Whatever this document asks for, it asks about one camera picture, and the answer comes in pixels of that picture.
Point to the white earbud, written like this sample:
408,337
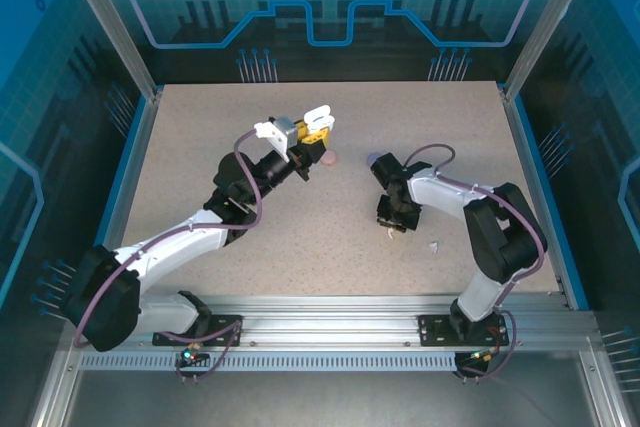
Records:
391,234
434,246

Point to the white rectangular charging case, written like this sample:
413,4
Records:
320,117

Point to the purple round charging case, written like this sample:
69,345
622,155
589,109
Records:
372,158

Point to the pink round charging case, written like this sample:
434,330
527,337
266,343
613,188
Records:
331,161

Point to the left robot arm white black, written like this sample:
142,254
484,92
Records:
165,252

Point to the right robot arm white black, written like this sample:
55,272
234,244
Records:
475,292

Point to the small LED connector board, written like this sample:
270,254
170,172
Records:
190,356
482,357

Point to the metal sheet shelf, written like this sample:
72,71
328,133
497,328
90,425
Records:
325,402

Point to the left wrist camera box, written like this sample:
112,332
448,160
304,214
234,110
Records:
282,132

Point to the aluminium table side rail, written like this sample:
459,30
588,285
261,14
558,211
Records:
136,147
524,147

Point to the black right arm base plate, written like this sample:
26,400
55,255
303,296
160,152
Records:
435,329

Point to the aluminium mounting rail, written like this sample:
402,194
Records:
325,322

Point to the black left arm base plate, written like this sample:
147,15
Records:
225,327

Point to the aluminium frame post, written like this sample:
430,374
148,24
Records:
112,22
550,22

